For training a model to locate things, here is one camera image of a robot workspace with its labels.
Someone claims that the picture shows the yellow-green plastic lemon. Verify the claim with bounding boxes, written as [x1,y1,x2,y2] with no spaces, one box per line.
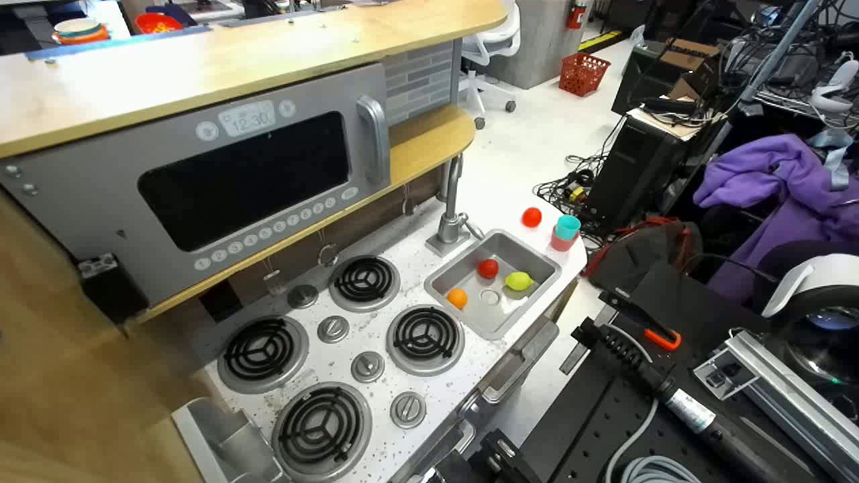
[502,268,540,300]

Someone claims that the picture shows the white speckled toy countertop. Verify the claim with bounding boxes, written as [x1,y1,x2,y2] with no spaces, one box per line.
[181,192,589,483]

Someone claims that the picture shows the grey toy sink basin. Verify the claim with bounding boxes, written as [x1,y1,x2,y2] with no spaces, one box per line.
[422,229,564,345]

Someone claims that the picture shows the grey toy faucet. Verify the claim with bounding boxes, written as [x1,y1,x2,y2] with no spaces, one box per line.
[427,153,479,258]

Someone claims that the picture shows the black coil stove burner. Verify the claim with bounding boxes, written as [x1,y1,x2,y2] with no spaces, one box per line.
[384,305,467,377]
[215,315,312,398]
[328,254,401,315]
[267,382,375,483]

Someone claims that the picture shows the grey stove knob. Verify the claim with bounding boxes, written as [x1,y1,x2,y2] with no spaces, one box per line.
[313,315,350,347]
[349,349,385,388]
[389,389,430,432]

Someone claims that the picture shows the teal plastic cup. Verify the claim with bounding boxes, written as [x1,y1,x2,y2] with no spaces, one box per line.
[553,213,583,244]

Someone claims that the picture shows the dark stove knob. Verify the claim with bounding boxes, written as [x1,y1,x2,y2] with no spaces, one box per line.
[285,283,322,313]

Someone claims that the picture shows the black computer tower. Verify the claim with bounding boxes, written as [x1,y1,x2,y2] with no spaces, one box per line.
[584,115,686,237]

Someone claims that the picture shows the white office chair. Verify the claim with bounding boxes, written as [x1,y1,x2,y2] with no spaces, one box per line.
[458,0,524,131]

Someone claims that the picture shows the red plastic basket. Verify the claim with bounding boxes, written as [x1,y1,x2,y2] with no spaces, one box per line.
[557,51,611,101]

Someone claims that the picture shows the grey cabinet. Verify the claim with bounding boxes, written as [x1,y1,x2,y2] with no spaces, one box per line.
[485,0,573,91]

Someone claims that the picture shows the black optical breadboard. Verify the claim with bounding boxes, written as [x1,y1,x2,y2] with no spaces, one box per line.
[513,345,745,483]

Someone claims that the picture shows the wooden curved desk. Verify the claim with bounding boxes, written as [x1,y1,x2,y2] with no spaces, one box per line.
[0,0,509,161]

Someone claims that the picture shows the red fire extinguisher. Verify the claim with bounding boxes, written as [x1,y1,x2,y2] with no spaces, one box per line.
[564,0,589,33]

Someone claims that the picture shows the grey side bin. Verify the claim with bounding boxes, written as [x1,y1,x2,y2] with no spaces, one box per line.
[169,398,285,483]

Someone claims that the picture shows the black cylindrical tool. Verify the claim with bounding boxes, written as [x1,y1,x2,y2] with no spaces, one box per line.
[572,318,788,483]

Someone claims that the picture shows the cardboard box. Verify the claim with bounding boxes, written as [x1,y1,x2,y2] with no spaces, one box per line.
[654,35,721,106]

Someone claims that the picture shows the purple cloth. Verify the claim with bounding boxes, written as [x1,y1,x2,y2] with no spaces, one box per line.
[693,131,859,305]

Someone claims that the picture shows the grey toy microwave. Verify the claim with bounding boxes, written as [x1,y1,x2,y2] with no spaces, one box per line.
[0,63,395,313]

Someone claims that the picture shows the red bowl on shelf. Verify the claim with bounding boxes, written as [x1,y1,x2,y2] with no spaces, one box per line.
[132,8,184,38]

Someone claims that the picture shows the tangled black floor cables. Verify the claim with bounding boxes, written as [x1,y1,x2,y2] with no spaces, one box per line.
[534,156,611,217]

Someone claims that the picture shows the black backpack red straps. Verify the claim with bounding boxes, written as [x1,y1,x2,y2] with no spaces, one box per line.
[584,215,706,291]

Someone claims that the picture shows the orange-handled tool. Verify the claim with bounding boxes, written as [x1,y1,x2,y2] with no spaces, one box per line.
[597,287,683,354]

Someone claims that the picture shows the grey coiled cable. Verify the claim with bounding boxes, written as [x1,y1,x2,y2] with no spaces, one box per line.
[601,398,706,483]

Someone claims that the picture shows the aluminium extrusion frame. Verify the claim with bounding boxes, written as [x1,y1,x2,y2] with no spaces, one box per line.
[721,329,859,480]

